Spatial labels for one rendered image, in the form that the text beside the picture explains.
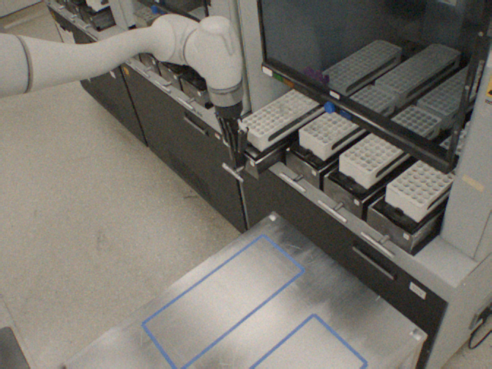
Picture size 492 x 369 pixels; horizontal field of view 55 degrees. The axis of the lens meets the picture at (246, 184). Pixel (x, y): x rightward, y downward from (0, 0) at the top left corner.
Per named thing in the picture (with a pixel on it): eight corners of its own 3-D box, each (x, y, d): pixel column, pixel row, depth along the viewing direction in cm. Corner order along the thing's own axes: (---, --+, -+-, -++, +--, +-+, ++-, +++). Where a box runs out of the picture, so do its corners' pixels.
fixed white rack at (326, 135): (368, 100, 148) (370, 83, 143) (394, 114, 142) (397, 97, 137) (298, 147, 136) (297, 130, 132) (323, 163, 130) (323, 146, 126)
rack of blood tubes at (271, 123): (311, 94, 153) (310, 78, 149) (334, 107, 147) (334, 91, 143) (239, 139, 142) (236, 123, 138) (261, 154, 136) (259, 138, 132)
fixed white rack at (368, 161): (409, 121, 138) (411, 104, 134) (438, 137, 133) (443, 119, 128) (337, 173, 127) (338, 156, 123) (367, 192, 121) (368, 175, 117)
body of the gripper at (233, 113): (248, 98, 122) (252, 127, 128) (228, 86, 127) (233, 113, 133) (225, 111, 119) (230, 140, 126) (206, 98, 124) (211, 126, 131)
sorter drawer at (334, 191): (470, 86, 158) (476, 62, 151) (509, 102, 149) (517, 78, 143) (312, 202, 130) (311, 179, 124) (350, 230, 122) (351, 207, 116)
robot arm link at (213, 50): (253, 76, 118) (219, 59, 126) (246, 17, 107) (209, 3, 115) (221, 97, 114) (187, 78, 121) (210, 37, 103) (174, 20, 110)
